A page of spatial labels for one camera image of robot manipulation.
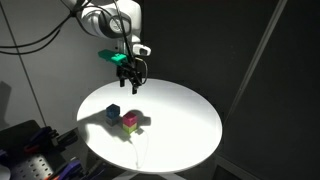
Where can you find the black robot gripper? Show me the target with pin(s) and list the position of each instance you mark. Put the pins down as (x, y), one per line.
(132, 74)

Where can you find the pink cube block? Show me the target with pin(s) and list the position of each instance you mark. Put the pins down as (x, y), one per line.
(129, 119)

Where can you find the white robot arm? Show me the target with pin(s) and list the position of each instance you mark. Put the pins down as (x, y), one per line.
(119, 20)

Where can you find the blue cube block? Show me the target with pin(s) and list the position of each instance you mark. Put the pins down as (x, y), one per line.
(112, 111)

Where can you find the grey cube block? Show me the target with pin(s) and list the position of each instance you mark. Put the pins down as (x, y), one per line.
(113, 121)

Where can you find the yellow-green cube block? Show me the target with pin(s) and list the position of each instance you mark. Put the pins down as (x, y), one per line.
(129, 129)

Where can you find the round white table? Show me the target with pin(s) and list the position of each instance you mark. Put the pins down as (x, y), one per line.
(177, 129)

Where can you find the purple orange spring clamp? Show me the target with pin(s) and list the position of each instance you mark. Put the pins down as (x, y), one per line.
(66, 171)

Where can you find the black perforated cart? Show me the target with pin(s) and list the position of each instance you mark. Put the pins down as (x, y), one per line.
(18, 165)

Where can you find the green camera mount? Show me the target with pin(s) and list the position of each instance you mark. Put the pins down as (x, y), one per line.
(114, 57)

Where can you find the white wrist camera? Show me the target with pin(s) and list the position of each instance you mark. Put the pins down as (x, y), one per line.
(142, 50)

